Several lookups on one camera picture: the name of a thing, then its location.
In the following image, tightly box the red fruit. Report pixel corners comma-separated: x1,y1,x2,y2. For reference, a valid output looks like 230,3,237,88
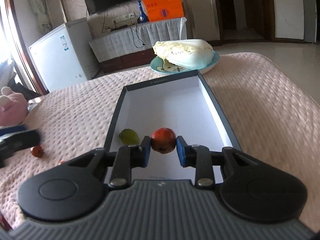
30,145,44,158

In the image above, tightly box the green tomato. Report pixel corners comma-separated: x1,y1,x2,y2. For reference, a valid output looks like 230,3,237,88
119,128,139,145

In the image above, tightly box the red tomato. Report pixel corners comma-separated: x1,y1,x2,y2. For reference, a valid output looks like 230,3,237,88
151,128,176,154

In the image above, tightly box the pink plush toy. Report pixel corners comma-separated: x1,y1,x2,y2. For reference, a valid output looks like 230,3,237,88
0,87,28,126

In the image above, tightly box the pink textured bed cover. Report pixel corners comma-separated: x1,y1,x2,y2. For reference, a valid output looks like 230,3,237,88
1,53,319,231

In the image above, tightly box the white chest freezer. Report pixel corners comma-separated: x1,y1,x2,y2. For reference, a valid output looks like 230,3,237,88
29,18,100,92

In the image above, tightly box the grey cardboard box lid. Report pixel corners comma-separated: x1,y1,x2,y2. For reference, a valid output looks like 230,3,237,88
102,69,242,184

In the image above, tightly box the napa cabbage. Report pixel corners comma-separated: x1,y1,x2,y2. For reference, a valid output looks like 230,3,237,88
153,39,214,69

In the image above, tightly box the light blue plate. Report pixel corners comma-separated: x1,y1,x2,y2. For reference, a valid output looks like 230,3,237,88
150,51,220,75

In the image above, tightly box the cabinet with white cloth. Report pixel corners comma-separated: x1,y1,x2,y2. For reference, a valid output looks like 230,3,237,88
89,17,187,74

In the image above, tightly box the tied beige curtain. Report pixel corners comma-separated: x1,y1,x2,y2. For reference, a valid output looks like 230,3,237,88
29,0,52,34

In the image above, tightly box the white power strip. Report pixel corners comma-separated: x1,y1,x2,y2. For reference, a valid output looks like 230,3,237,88
112,12,136,24

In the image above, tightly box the blue glass bottle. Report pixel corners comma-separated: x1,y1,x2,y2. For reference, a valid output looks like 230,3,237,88
137,1,149,23

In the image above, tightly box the orange paper bag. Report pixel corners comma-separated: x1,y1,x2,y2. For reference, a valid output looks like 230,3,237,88
142,0,184,22

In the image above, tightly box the black hanging cable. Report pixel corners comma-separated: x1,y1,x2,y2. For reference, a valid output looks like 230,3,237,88
128,23,146,49

